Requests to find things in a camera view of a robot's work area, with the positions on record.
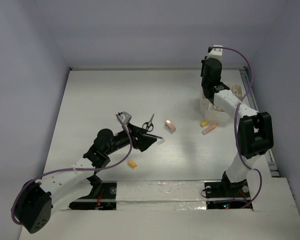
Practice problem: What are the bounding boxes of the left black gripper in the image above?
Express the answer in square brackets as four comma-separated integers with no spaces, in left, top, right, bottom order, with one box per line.
[104,122,156,156]

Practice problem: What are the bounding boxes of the black handled scissors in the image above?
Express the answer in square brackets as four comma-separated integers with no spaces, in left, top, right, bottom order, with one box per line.
[142,113,155,132]

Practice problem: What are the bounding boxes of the white perforated organizer basket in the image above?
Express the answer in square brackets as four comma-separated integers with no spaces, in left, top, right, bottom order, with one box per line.
[199,84,244,123]

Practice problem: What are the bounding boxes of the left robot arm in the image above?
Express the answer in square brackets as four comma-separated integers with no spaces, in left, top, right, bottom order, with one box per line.
[12,122,157,234]

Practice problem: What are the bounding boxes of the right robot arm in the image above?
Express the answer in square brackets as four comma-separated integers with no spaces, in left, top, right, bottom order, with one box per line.
[200,56,274,196]

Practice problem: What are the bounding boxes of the orange highlighter cap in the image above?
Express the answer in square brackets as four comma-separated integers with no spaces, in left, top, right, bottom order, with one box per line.
[127,160,138,169]

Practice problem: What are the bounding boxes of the pink mini stapler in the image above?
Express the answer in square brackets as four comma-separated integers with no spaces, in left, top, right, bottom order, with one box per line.
[164,120,176,134]

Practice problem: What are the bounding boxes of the yellow highlighter cap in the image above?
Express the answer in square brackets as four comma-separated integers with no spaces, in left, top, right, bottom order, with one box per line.
[200,120,210,128]

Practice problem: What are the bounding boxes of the pink highlighter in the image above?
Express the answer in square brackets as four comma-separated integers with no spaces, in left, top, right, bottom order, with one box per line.
[201,123,218,136]

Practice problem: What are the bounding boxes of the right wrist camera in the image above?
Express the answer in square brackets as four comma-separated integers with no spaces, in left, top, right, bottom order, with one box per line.
[207,45,223,61]

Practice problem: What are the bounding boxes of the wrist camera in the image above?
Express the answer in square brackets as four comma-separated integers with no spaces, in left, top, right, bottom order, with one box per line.
[116,111,132,125]
[207,45,223,61]

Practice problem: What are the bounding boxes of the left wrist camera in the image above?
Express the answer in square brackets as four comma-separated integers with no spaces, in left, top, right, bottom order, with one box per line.
[116,111,132,125]

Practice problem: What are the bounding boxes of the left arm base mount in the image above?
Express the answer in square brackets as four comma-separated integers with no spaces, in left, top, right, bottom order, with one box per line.
[68,175,117,211]

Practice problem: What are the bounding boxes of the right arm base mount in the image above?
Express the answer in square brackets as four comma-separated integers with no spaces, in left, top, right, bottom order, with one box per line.
[200,180,253,210]

